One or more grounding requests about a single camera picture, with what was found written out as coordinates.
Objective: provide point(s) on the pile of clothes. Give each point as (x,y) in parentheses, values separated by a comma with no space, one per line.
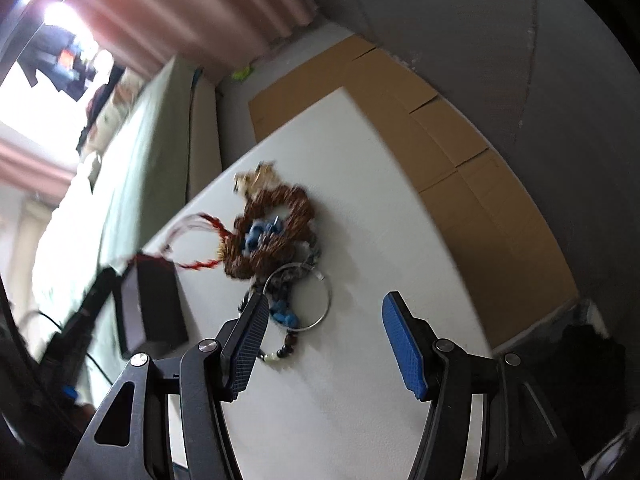
(102,105)

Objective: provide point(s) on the pale patterned blanket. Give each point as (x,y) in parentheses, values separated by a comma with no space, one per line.
(65,250)

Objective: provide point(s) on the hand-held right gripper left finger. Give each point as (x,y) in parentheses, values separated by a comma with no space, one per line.
(247,345)

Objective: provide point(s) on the bed with green sheet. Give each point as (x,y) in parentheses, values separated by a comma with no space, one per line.
(145,160)

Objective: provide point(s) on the silver bangle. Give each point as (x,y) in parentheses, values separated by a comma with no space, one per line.
(327,305)

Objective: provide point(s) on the narrow pink curtain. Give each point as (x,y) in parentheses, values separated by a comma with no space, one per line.
(30,165)

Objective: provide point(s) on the small green packet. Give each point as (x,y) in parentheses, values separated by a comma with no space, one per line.
(243,73)

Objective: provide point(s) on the pale butterfly ornament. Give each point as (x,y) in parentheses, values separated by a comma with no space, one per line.
(255,177)

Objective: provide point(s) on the wide pink curtain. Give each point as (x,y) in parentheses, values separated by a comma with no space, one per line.
(200,5)

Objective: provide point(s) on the brown cardboard sheet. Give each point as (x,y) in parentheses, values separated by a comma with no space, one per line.
(450,125)

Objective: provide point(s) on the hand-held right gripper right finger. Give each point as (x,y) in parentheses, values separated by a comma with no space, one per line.
(400,345)

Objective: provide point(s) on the black jewelry box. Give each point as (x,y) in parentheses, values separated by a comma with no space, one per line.
(150,310)

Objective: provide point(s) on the hanging dark clothes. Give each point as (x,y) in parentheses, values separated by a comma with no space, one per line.
(55,60)

